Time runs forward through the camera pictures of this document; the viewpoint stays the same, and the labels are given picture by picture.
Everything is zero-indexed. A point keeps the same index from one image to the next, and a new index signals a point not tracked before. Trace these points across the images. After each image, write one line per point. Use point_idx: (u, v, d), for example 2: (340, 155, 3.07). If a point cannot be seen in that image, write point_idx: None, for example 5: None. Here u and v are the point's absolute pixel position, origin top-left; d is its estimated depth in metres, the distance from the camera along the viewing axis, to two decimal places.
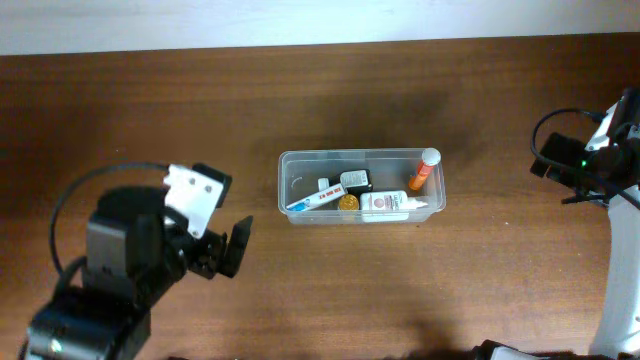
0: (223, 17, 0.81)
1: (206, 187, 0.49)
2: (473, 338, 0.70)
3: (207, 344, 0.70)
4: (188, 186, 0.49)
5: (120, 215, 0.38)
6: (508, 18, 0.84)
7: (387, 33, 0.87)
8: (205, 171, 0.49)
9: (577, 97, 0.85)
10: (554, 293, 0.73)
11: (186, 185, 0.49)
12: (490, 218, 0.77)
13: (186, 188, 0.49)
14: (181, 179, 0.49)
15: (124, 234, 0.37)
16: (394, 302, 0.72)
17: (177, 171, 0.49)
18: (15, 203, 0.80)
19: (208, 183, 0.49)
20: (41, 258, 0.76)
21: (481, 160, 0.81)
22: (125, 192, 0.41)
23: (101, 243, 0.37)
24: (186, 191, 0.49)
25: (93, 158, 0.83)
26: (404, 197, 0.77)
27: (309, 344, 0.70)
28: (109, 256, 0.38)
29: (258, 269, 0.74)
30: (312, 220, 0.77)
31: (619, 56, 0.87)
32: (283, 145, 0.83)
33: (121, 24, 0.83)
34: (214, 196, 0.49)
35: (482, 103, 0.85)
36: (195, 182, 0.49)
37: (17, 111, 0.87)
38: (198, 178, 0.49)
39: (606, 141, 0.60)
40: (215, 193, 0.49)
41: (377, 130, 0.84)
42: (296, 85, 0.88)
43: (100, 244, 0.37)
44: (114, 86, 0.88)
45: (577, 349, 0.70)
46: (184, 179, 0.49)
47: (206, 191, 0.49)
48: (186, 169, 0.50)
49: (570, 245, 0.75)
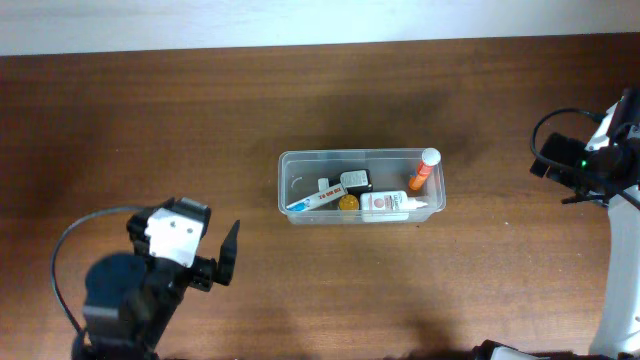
0: (223, 17, 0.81)
1: (188, 228, 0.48)
2: (473, 338, 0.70)
3: (207, 344, 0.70)
4: (170, 230, 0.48)
5: (109, 294, 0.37)
6: (508, 18, 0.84)
7: (387, 33, 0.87)
8: (184, 210, 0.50)
9: (577, 97, 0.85)
10: (554, 293, 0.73)
11: (168, 229, 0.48)
12: (490, 218, 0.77)
13: (168, 233, 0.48)
14: (162, 224, 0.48)
15: (116, 314, 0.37)
16: (394, 302, 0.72)
17: (157, 217, 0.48)
18: (15, 203, 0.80)
19: (189, 222, 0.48)
20: (41, 258, 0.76)
21: (481, 160, 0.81)
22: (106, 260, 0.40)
23: (97, 323, 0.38)
24: (169, 235, 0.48)
25: (93, 159, 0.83)
26: (404, 197, 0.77)
27: (309, 344, 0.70)
28: (108, 330, 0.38)
29: (258, 269, 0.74)
30: (312, 220, 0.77)
31: (619, 56, 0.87)
32: (283, 145, 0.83)
33: (121, 25, 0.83)
34: (196, 235, 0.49)
35: (482, 104, 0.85)
36: (177, 224, 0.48)
37: (17, 110, 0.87)
38: (180, 220, 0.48)
39: (606, 141, 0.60)
40: (198, 231, 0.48)
41: (377, 130, 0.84)
42: (296, 85, 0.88)
43: (96, 322, 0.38)
44: (114, 86, 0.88)
45: (577, 349, 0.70)
46: (165, 224, 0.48)
47: (188, 232, 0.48)
48: (164, 212, 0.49)
49: (570, 245, 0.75)
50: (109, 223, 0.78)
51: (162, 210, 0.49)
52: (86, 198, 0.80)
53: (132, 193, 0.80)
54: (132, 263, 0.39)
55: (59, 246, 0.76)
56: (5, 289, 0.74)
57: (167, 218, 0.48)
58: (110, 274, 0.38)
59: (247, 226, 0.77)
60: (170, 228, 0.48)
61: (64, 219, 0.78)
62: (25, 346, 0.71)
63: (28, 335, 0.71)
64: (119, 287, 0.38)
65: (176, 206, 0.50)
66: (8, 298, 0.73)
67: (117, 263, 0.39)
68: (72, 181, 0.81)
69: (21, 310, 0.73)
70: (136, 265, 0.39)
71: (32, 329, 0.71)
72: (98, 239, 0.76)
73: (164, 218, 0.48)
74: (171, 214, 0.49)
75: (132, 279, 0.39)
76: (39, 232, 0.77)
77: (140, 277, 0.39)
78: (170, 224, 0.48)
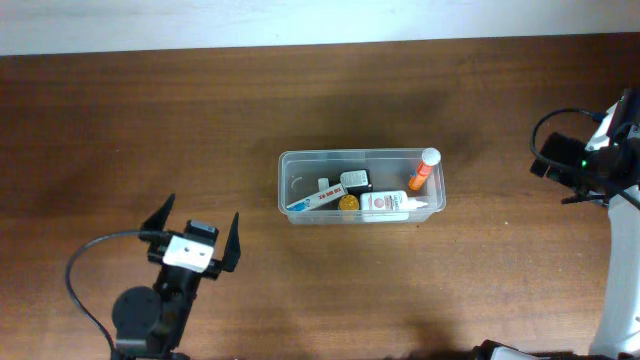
0: (223, 17, 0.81)
1: (201, 252, 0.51)
2: (473, 338, 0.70)
3: (207, 344, 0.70)
4: (184, 253, 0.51)
5: (132, 328, 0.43)
6: (508, 19, 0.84)
7: (387, 33, 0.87)
8: (196, 236, 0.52)
9: (577, 97, 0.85)
10: (554, 293, 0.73)
11: (183, 254, 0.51)
12: (490, 218, 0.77)
13: (183, 258, 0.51)
14: (177, 251, 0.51)
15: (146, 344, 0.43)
16: (394, 302, 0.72)
17: (172, 245, 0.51)
18: (16, 203, 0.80)
19: (202, 248, 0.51)
20: (41, 258, 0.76)
21: (480, 160, 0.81)
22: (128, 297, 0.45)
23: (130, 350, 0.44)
24: (181, 256, 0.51)
25: (94, 159, 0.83)
26: (404, 197, 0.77)
27: (309, 344, 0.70)
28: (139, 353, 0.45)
29: (258, 269, 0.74)
30: (312, 220, 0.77)
31: (619, 56, 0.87)
32: (283, 145, 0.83)
33: (121, 25, 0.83)
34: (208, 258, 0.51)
35: (482, 103, 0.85)
36: (190, 250, 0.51)
37: (18, 111, 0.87)
38: (192, 245, 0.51)
39: (606, 141, 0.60)
40: (210, 254, 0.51)
41: (377, 130, 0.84)
42: (296, 85, 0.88)
43: (126, 349, 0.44)
44: (114, 87, 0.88)
45: (577, 349, 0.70)
46: (179, 251, 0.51)
47: (200, 255, 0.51)
48: (176, 239, 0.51)
49: (570, 245, 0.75)
50: (109, 223, 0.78)
51: (175, 237, 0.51)
52: (86, 198, 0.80)
53: (133, 193, 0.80)
54: (149, 297, 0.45)
55: (61, 246, 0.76)
56: (6, 289, 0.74)
57: (181, 245, 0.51)
58: (129, 310, 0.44)
59: (247, 226, 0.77)
60: (185, 254, 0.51)
61: (65, 218, 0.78)
62: (27, 345, 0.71)
63: (29, 334, 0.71)
64: (140, 321, 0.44)
65: (189, 233, 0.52)
66: (9, 297, 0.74)
67: (135, 298, 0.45)
68: (73, 181, 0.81)
69: (22, 310, 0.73)
70: (151, 298, 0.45)
71: (33, 328, 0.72)
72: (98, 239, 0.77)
73: (179, 246, 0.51)
74: (183, 240, 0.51)
75: (149, 312, 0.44)
76: (40, 232, 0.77)
77: (156, 309, 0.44)
78: (184, 251, 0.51)
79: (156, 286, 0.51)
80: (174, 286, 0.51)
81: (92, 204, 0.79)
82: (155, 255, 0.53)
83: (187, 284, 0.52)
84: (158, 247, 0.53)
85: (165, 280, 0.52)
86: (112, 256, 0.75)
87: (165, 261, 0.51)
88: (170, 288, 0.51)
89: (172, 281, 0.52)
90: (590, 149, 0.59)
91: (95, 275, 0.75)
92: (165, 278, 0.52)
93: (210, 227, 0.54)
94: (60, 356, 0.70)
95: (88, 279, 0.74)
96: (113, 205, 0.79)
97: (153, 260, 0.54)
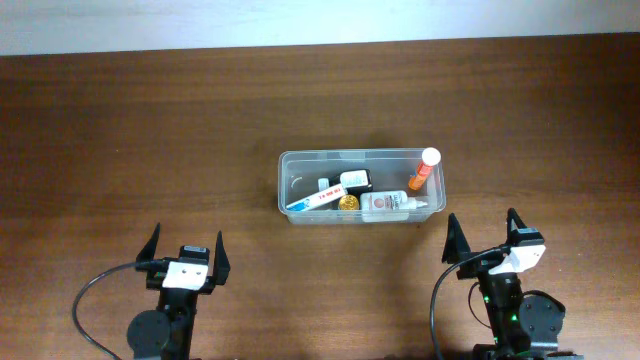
0: (224, 17, 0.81)
1: (197, 271, 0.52)
2: (473, 338, 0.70)
3: (206, 345, 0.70)
4: (181, 275, 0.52)
5: (146, 348, 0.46)
6: (507, 19, 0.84)
7: (388, 34, 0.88)
8: (191, 256, 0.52)
9: (574, 97, 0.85)
10: (554, 293, 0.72)
11: (180, 276, 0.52)
12: (490, 218, 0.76)
13: (182, 280, 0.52)
14: (174, 274, 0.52)
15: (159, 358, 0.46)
16: (394, 301, 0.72)
17: (168, 270, 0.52)
18: (15, 203, 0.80)
19: (199, 267, 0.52)
20: (40, 259, 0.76)
21: (480, 160, 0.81)
22: (140, 320, 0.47)
23: None
24: (179, 278, 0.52)
25: (93, 158, 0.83)
26: (404, 197, 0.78)
27: (309, 344, 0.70)
28: None
29: (258, 269, 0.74)
30: (312, 220, 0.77)
31: (617, 58, 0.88)
32: (283, 146, 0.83)
33: (120, 25, 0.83)
34: (203, 276, 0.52)
35: (482, 104, 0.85)
36: (187, 271, 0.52)
37: (17, 110, 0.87)
38: (189, 266, 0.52)
39: (522, 259, 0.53)
40: (206, 272, 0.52)
41: (376, 130, 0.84)
42: (296, 85, 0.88)
43: None
44: (112, 86, 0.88)
45: (577, 350, 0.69)
46: (177, 273, 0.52)
47: (197, 274, 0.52)
48: (173, 264, 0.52)
49: (570, 245, 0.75)
50: (109, 224, 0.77)
51: (172, 262, 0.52)
52: (85, 199, 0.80)
53: (133, 193, 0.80)
54: (157, 318, 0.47)
55: (59, 246, 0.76)
56: (5, 289, 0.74)
57: (177, 267, 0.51)
58: (142, 332, 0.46)
59: (247, 226, 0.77)
60: (183, 276, 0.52)
61: (64, 218, 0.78)
62: (25, 346, 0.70)
63: (28, 334, 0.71)
64: (153, 342, 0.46)
65: (183, 256, 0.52)
66: (10, 297, 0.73)
67: (147, 320, 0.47)
68: (71, 182, 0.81)
69: (21, 310, 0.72)
70: (162, 318, 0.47)
71: (33, 328, 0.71)
72: (98, 239, 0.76)
73: (176, 269, 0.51)
74: (179, 263, 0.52)
75: (161, 332, 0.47)
76: (40, 233, 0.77)
77: (168, 327, 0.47)
78: (182, 273, 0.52)
79: (158, 308, 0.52)
80: (176, 304, 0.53)
81: (91, 205, 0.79)
82: (152, 282, 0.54)
83: (187, 298, 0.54)
84: (156, 273, 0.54)
85: (165, 299, 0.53)
86: (113, 256, 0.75)
87: (165, 285, 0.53)
88: (172, 308, 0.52)
89: (173, 300, 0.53)
90: (517, 277, 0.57)
91: (95, 274, 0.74)
92: (165, 298, 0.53)
93: (202, 248, 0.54)
94: (58, 355, 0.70)
95: (88, 279, 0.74)
96: (113, 205, 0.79)
97: (150, 286, 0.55)
